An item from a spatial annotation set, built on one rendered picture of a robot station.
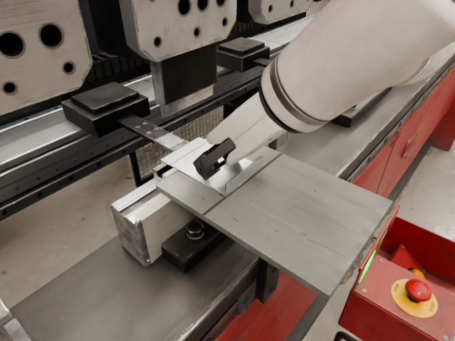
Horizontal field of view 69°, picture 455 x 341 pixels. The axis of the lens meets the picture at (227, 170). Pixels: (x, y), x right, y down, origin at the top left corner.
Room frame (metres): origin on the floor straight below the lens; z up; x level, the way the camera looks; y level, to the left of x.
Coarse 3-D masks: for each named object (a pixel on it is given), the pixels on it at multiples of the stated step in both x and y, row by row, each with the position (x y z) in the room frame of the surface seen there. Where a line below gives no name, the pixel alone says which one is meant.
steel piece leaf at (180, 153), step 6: (198, 138) 0.47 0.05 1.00; (186, 144) 0.45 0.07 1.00; (192, 144) 0.45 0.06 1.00; (198, 144) 0.45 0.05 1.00; (180, 150) 0.44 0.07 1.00; (186, 150) 0.44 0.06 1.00; (192, 150) 0.44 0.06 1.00; (168, 156) 0.42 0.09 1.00; (174, 156) 0.42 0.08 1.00; (180, 156) 0.42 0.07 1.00; (168, 162) 0.40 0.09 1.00
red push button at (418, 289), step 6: (408, 282) 0.33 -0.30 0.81; (414, 282) 0.33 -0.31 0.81; (420, 282) 0.33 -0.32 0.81; (408, 288) 0.32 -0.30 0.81; (414, 288) 0.32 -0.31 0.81; (420, 288) 0.32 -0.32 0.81; (426, 288) 0.32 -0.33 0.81; (408, 294) 0.32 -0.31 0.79; (414, 294) 0.31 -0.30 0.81; (420, 294) 0.31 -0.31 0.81; (426, 294) 0.31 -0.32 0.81; (414, 300) 0.31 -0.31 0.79; (420, 300) 0.30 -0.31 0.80; (426, 300) 0.30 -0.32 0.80
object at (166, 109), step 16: (208, 48) 0.45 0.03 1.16; (160, 64) 0.39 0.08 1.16; (176, 64) 0.41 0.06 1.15; (192, 64) 0.43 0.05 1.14; (208, 64) 0.45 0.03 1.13; (160, 80) 0.39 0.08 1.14; (176, 80) 0.41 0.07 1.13; (192, 80) 0.43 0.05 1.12; (208, 80) 0.45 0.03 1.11; (160, 96) 0.39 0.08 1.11; (176, 96) 0.40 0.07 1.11; (192, 96) 0.44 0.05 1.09; (208, 96) 0.46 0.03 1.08
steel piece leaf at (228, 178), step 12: (204, 144) 0.45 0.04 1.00; (192, 156) 0.42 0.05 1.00; (180, 168) 0.39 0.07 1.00; (192, 168) 0.39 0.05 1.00; (228, 168) 0.39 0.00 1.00; (240, 168) 0.39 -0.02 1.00; (252, 168) 0.37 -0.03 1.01; (204, 180) 0.36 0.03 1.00; (216, 180) 0.36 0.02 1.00; (228, 180) 0.36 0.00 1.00; (240, 180) 0.35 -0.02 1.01; (228, 192) 0.33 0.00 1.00
